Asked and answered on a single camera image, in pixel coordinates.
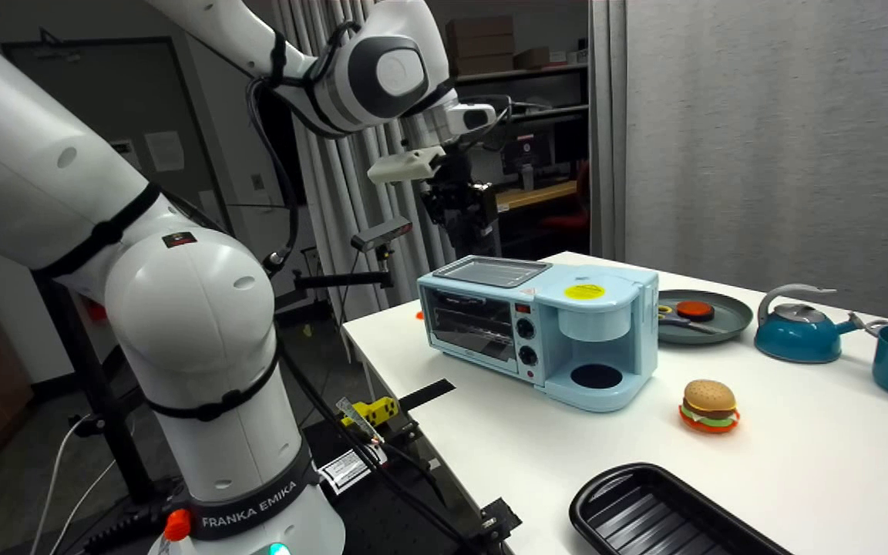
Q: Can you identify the yellow black clamp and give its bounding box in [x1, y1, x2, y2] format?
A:
[336, 393, 405, 434]

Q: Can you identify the white floor cable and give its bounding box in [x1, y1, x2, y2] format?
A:
[25, 412, 120, 555]

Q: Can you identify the orange capped bottle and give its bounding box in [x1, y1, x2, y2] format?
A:
[152, 505, 204, 555]

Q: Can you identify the teal toy kettle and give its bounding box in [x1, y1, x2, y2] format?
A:
[751, 282, 871, 368]

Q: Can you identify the grey round plate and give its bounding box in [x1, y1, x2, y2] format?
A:
[654, 288, 755, 352]

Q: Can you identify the toy hamburger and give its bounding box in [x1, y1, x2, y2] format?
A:
[676, 375, 744, 437]

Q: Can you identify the camera on black stand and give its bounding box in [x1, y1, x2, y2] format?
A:
[347, 217, 416, 310]

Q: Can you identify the black tape strip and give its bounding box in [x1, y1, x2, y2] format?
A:
[394, 375, 458, 412]

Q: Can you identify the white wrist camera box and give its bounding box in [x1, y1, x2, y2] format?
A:
[365, 145, 447, 187]

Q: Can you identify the black shelving unit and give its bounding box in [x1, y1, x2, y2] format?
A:
[449, 14, 591, 261]

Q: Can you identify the light blue breakfast station appliance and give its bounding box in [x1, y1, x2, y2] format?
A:
[414, 254, 662, 417]

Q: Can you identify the black ridged plastic tray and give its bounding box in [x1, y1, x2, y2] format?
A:
[568, 460, 792, 555]

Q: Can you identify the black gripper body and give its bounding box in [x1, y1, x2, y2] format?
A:
[421, 143, 500, 236]

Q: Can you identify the red toy disc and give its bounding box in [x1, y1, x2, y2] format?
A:
[676, 295, 719, 324]

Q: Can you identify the white paper notice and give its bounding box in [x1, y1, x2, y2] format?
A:
[142, 127, 189, 176]

